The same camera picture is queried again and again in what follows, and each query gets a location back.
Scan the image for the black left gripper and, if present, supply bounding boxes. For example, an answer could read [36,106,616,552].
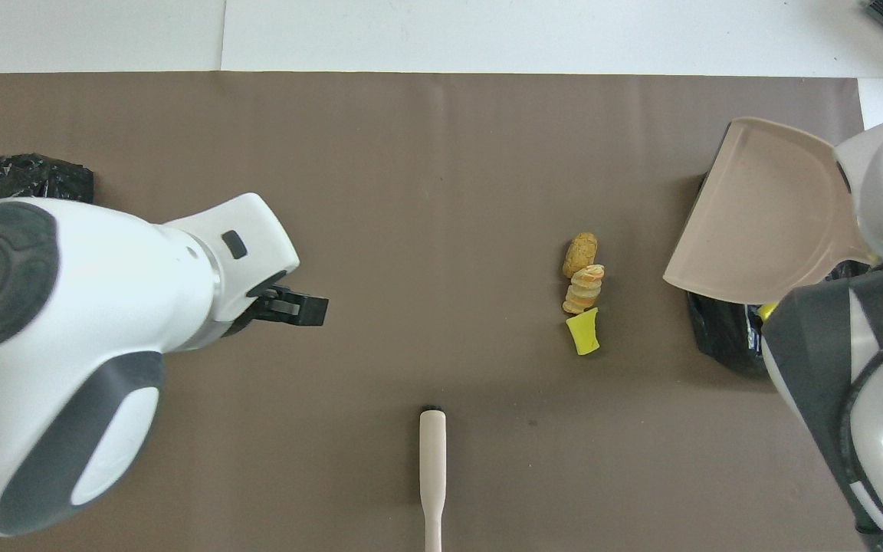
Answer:
[235,284,329,332]

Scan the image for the beige hand brush black bristles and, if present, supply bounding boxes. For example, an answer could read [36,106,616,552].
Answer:
[419,405,448,552]

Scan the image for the plain yellow sponge piece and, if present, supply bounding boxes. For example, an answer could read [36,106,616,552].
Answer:
[566,307,600,356]

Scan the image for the small toy croissant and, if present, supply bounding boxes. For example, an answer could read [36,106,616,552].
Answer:
[562,264,605,315]

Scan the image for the brown toy bread roll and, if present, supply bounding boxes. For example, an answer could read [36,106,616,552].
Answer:
[563,232,598,278]

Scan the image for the pale pink plastic dustpan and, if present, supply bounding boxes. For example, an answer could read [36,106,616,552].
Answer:
[662,117,872,306]

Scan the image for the black trash bag pink bin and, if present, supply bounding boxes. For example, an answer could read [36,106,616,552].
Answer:
[0,153,95,213]

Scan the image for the black trash bag lined bin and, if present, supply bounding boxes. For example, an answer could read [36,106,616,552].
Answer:
[687,261,872,376]

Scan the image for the brown paper table mat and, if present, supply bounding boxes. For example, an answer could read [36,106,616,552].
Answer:
[0,73,865,552]

